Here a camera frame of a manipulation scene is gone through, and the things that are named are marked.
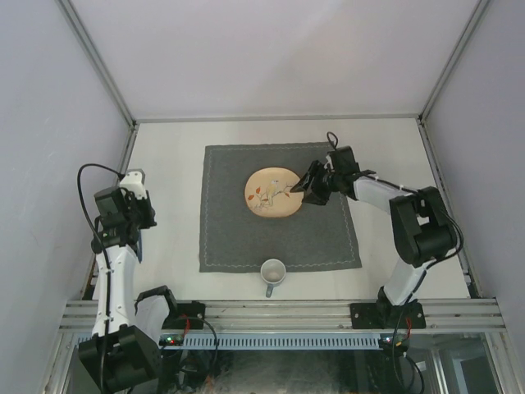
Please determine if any blue plastic spoon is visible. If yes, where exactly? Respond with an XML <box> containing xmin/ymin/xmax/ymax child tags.
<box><xmin>136</xmin><ymin>231</ymin><xmax>143</xmax><ymax>263</ymax></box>

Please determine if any white mug blue handle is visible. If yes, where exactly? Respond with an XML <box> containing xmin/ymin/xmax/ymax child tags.
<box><xmin>260</xmin><ymin>259</ymin><xmax>287</xmax><ymax>298</ymax></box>

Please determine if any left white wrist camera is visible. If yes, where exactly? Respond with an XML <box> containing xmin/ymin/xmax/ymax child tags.
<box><xmin>119</xmin><ymin>169</ymin><xmax>148</xmax><ymax>200</ymax></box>

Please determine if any blue slotted cable duct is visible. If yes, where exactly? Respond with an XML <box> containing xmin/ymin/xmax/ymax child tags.
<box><xmin>159</xmin><ymin>332</ymin><xmax>381</xmax><ymax>350</ymax></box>

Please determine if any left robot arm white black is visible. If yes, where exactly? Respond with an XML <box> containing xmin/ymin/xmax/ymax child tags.
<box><xmin>79</xmin><ymin>185</ymin><xmax>204</xmax><ymax>393</ymax></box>

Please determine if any beige bird pattern plate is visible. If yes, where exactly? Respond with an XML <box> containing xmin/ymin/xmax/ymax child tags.
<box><xmin>244</xmin><ymin>167</ymin><xmax>304</xmax><ymax>218</ymax></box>

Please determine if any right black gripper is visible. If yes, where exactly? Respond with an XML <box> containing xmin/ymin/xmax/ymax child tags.
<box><xmin>292</xmin><ymin>159</ymin><xmax>343</xmax><ymax>204</ymax></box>

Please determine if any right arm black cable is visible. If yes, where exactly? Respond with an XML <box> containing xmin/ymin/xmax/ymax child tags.
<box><xmin>326</xmin><ymin>131</ymin><xmax>464</xmax><ymax>329</ymax></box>

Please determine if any grey cloth placemat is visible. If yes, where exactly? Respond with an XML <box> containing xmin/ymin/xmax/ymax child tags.
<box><xmin>199</xmin><ymin>142</ymin><xmax>362</xmax><ymax>273</ymax></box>

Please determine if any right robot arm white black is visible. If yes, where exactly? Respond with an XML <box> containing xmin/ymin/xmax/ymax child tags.
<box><xmin>291</xmin><ymin>147</ymin><xmax>463</xmax><ymax>329</ymax></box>

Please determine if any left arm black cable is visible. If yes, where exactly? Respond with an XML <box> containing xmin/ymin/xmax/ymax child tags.
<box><xmin>76</xmin><ymin>163</ymin><xmax>126</xmax><ymax>391</ymax></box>

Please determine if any aluminium front rail frame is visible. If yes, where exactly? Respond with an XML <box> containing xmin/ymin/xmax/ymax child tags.
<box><xmin>59</xmin><ymin>298</ymin><xmax>508</xmax><ymax>336</ymax></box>

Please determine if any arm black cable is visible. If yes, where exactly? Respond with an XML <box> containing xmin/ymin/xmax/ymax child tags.
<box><xmin>326</xmin><ymin>131</ymin><xmax>464</xmax><ymax>329</ymax></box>
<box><xmin>76</xmin><ymin>163</ymin><xmax>126</xmax><ymax>391</ymax></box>

